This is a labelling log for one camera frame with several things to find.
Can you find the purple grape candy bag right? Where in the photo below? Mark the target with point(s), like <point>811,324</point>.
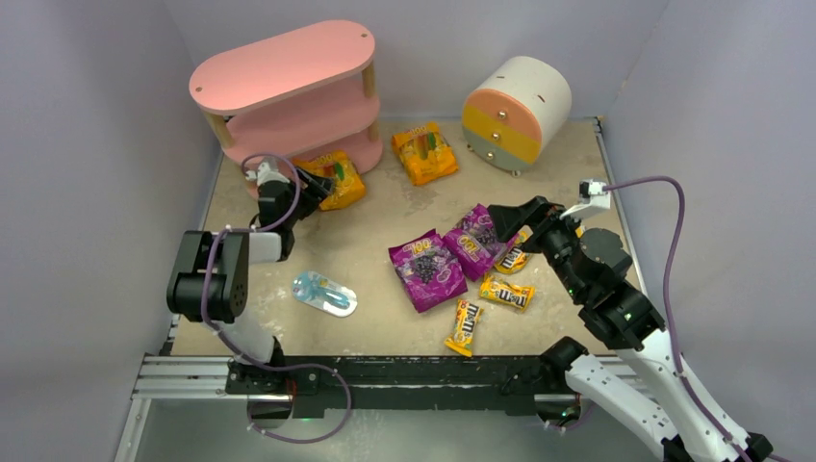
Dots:
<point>474,241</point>

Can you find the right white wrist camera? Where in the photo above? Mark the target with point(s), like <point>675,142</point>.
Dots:
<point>593,199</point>

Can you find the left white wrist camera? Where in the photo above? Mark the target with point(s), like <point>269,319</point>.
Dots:
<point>265,172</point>

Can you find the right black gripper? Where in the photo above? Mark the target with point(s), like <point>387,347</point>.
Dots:
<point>544,221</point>

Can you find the pink three-tier shelf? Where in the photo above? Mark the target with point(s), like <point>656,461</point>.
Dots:
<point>300,95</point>

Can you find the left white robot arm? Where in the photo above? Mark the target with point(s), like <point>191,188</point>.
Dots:
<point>209,278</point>

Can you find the purple grape candy bag left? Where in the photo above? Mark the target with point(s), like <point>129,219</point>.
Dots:
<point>429,272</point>

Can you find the yellow m&m bag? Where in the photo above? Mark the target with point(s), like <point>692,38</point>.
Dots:
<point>514,259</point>
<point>500,291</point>
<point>467,317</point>

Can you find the round pastel drawer cabinet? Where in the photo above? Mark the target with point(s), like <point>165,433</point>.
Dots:
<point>510,118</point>

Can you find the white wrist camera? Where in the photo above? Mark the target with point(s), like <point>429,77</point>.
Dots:
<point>593,199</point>
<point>265,172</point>

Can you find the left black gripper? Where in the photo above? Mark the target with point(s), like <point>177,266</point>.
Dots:
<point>307,189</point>

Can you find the purple grape candy bag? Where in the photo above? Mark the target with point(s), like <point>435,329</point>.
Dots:
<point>474,241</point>
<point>429,272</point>

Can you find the orange gummy candy bag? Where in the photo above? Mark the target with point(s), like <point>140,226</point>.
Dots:
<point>424,153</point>
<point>348,184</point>

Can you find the yellow M&M bag middle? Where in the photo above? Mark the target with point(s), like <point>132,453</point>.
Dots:
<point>500,291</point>

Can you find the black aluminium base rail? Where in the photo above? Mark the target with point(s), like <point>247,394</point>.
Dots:
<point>514,385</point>

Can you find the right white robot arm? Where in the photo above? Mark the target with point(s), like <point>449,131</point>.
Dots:
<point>678,420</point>

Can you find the blue toy blister pack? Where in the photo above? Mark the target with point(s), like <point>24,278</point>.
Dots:
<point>324,294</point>

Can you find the yellow M&M bag top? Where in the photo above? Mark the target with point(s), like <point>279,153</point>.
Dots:
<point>514,259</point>

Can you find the yellow M&M bag bottom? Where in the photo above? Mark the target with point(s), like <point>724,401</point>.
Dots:
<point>467,317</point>

